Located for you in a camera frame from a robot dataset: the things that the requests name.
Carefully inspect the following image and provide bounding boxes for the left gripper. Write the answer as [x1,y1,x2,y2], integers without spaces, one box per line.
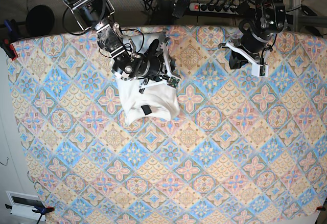
[218,33,271,77]

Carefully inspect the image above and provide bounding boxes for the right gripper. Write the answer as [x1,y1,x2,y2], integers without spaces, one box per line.
[112,37,181,93]

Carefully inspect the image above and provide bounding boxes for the white printed T-shirt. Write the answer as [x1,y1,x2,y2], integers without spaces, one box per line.
[115,33,180,125]

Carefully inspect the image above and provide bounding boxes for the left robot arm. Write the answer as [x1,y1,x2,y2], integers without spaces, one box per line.
[219,0,286,77]

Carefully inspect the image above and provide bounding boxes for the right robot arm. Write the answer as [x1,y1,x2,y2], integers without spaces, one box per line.
[62,0,181,93]

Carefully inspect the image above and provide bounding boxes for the black remote control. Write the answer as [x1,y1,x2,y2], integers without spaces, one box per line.
[172,0,190,18]

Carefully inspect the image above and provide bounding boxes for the white power strip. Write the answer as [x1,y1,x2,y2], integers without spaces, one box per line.
[189,3,238,15]

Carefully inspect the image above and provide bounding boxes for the patterned tablecloth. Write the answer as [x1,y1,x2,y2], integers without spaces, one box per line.
[7,26,326,223]

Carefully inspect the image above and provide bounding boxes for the grey metal table leg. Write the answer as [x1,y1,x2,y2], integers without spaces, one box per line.
[287,0,326,32]

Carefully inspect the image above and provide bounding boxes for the black round stool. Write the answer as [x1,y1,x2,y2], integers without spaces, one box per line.
[26,5,55,37]

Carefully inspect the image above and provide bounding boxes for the orange clamp lower right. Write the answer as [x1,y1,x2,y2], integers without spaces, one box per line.
[316,206,326,211]

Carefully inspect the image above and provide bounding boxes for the blue clamp lower left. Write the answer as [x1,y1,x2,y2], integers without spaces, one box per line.
[5,204,55,216]

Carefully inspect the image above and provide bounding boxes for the white wall outlet box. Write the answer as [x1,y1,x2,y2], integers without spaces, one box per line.
[5,191,44,220]

